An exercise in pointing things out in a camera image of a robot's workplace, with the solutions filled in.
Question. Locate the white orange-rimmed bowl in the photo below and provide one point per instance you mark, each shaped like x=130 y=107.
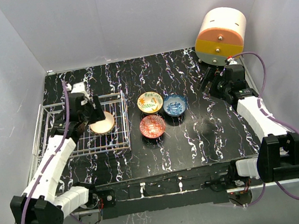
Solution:
x=103 y=127

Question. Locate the red patterned bowl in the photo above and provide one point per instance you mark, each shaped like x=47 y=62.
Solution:
x=152 y=126

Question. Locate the yellow floral bowl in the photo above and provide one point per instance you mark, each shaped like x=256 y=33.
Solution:
x=150 y=103

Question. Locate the round pastel drawer cabinet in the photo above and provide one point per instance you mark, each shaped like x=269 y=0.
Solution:
x=221 y=36

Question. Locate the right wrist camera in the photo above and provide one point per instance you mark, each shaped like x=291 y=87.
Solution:
x=232 y=63

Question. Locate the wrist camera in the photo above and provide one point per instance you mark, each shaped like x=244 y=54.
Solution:
x=79 y=87
x=232 y=63

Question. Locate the blue floral bowl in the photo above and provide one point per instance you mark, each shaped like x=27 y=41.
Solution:
x=174 y=105

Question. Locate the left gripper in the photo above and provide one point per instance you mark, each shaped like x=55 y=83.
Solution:
x=98 y=113

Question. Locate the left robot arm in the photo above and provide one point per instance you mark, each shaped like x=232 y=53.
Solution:
x=62 y=141

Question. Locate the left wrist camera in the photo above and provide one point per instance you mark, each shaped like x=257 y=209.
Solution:
x=79 y=87

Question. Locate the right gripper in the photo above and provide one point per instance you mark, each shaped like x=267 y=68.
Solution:
x=214 y=76

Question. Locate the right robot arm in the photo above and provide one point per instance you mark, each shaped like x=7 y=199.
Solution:
x=278 y=156

